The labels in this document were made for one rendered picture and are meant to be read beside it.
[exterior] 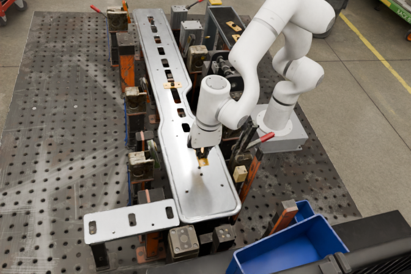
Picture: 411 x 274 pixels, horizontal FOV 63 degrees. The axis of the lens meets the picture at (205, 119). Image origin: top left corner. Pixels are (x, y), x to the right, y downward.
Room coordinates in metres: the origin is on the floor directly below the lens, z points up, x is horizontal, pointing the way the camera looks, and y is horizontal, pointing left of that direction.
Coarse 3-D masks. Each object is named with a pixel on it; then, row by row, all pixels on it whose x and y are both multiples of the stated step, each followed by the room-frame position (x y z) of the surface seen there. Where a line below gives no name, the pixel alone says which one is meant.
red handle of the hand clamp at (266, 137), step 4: (272, 132) 0.84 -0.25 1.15; (264, 136) 0.83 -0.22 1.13; (268, 136) 0.83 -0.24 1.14; (272, 136) 0.83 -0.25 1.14; (256, 140) 0.82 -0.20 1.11; (260, 140) 0.82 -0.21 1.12; (264, 140) 0.82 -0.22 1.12; (248, 144) 0.81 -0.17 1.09; (252, 144) 0.81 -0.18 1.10; (256, 144) 0.81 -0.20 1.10; (248, 148) 0.80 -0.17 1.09; (236, 152) 0.78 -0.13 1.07
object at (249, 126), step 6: (252, 120) 0.81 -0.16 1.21; (246, 126) 0.78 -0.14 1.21; (252, 126) 0.78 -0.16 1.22; (258, 126) 0.80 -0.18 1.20; (246, 132) 0.80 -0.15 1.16; (252, 132) 0.78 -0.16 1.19; (240, 138) 0.80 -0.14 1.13; (246, 138) 0.78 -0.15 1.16; (240, 144) 0.80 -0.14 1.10; (246, 144) 0.78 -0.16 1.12; (234, 150) 0.80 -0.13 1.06; (240, 150) 0.77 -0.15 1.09
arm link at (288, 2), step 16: (272, 0) 0.92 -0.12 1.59; (288, 0) 0.92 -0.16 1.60; (304, 0) 0.97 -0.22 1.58; (320, 0) 1.02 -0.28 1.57; (256, 16) 0.90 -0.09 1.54; (272, 16) 0.88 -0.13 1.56; (288, 16) 0.91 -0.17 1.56; (304, 16) 0.97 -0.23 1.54; (320, 16) 0.99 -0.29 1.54; (320, 32) 1.00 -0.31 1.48
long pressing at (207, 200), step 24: (144, 24) 1.61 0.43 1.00; (168, 24) 1.66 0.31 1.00; (144, 48) 1.40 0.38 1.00; (168, 48) 1.44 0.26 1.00; (168, 96) 1.08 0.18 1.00; (168, 120) 0.93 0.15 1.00; (192, 120) 0.96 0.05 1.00; (168, 144) 0.81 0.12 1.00; (168, 168) 0.70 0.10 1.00; (192, 168) 0.72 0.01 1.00; (216, 168) 0.74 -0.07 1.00; (192, 192) 0.62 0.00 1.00; (216, 192) 0.64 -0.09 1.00; (192, 216) 0.54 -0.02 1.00; (216, 216) 0.55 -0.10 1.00
